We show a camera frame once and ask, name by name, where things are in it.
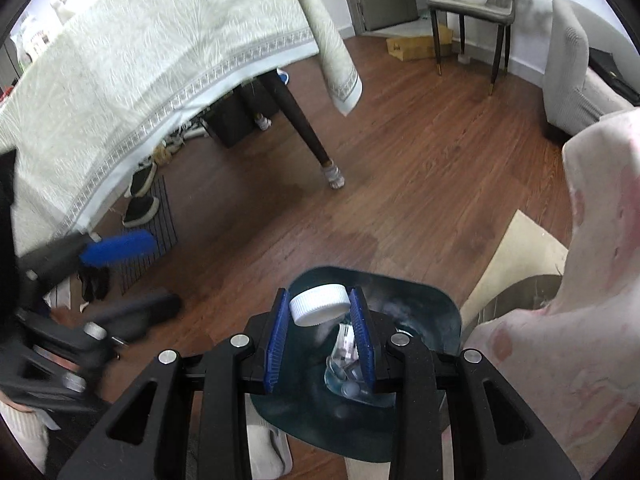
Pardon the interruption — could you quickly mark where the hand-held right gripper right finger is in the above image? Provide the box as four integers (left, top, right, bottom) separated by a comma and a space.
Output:
348, 287, 583, 480

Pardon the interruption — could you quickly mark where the beige floor mat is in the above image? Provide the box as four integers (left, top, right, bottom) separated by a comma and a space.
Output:
457, 210, 571, 329

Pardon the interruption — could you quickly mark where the grey dining chair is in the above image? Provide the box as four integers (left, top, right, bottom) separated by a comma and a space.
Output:
426, 0, 516, 97

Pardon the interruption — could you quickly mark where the black bag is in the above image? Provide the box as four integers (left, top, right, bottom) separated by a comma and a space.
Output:
589, 47, 640, 107

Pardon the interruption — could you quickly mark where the black shoe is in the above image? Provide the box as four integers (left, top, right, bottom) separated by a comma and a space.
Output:
122, 195, 160, 229
129, 161, 158, 199

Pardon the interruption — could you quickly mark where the person's left forearm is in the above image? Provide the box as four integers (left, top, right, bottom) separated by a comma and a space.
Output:
0, 400, 51, 473

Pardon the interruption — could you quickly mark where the dark cloth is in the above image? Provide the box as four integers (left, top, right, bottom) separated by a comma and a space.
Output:
76, 265, 111, 304

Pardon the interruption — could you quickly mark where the dark wooden table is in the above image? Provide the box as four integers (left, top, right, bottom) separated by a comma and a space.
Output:
264, 67, 337, 168

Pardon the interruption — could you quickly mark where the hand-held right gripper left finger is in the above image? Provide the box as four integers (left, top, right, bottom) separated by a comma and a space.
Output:
56, 287, 292, 480

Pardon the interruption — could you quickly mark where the person's white shoe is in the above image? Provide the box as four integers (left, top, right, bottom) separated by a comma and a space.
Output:
246, 395, 294, 480

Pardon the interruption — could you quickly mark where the pink floral tablecloth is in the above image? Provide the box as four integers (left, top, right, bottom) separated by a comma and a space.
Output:
462, 107, 640, 480

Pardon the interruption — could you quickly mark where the cardboard box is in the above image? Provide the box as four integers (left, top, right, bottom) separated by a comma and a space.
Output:
386, 35, 454, 62

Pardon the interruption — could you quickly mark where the grey armchair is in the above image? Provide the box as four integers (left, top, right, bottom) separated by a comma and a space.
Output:
542, 0, 640, 143

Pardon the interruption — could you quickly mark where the dark green trash bin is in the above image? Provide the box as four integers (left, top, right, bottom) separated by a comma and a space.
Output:
247, 265, 462, 464

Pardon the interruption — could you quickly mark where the crushed clear plastic bottle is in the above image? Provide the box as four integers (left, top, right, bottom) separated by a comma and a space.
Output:
324, 322, 397, 407

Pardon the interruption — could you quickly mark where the pale green patterned tablecloth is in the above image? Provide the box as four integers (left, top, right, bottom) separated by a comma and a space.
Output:
0, 0, 364, 257

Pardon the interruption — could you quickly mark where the black wire floor rack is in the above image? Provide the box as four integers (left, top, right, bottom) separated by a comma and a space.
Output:
107, 175, 180, 294

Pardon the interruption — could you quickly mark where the white table leg sock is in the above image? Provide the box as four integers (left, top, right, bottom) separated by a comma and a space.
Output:
320, 159, 347, 191

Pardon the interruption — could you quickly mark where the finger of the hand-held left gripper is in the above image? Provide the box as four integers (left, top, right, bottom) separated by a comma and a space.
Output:
15, 230, 157, 282
82, 292, 182, 342

